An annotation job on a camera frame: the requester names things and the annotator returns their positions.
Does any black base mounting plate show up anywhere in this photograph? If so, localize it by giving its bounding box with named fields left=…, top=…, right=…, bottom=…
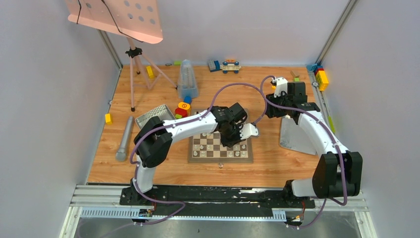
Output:
left=119, top=183, right=315, bottom=218

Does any stacked coloured bricks corner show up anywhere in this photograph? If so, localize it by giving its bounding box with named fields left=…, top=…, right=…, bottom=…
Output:
left=306, top=64, right=329, bottom=91

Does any silver metal tin lid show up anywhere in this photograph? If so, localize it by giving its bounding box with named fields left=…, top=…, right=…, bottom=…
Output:
left=279, top=117, right=316, bottom=155

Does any grey toy microphone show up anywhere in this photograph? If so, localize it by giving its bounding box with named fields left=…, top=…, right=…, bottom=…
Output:
left=115, top=116, right=134, bottom=162

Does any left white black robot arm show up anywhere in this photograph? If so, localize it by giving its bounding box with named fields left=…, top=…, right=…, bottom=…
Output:
left=130, top=103, right=259, bottom=205

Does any yellow round sign block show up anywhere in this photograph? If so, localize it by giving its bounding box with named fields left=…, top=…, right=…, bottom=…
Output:
left=178, top=102, right=191, bottom=113

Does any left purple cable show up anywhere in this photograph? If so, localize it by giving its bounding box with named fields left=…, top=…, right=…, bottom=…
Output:
left=129, top=82, right=266, bottom=227

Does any wooden brown block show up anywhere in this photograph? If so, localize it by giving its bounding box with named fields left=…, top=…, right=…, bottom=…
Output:
left=290, top=70, right=300, bottom=78

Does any small yellow cube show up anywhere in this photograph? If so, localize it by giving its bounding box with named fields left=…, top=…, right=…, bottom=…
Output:
left=105, top=113, right=113, bottom=124

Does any blue small block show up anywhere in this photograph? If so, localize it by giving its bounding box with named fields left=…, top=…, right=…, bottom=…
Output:
left=183, top=96, right=192, bottom=104

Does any wooden chess board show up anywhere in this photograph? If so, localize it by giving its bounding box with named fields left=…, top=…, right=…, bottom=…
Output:
left=187, top=108, right=254, bottom=165

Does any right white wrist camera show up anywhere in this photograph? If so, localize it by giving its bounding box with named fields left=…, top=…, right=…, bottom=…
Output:
left=272, top=77, right=288, bottom=98

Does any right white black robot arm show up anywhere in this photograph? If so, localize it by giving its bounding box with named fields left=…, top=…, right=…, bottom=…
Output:
left=265, top=77, right=363, bottom=207

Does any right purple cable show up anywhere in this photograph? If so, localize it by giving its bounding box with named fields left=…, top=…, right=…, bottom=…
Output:
left=260, top=75, right=349, bottom=230

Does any red round block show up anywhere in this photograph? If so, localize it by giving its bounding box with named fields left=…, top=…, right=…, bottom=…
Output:
left=174, top=108, right=188, bottom=118

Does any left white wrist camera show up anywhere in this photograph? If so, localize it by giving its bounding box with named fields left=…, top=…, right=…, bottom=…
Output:
left=240, top=123, right=260, bottom=139

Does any purple cable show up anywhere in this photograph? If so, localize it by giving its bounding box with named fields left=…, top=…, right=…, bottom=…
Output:
left=129, top=82, right=266, bottom=227
left=260, top=75, right=349, bottom=230

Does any wooden toy car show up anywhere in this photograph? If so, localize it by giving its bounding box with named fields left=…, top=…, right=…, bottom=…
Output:
left=220, top=59, right=241, bottom=74

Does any yellow block near stand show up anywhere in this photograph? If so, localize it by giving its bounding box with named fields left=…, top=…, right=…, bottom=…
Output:
left=146, top=65, right=155, bottom=79

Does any blue grey brick block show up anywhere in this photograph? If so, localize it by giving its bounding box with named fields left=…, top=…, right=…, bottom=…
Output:
left=207, top=59, right=221, bottom=72

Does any pink music stand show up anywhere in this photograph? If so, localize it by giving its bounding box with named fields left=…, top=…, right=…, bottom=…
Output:
left=65, top=0, right=177, bottom=112

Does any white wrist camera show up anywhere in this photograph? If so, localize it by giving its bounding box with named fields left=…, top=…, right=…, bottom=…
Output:
left=240, top=123, right=260, bottom=139
left=272, top=77, right=288, bottom=98

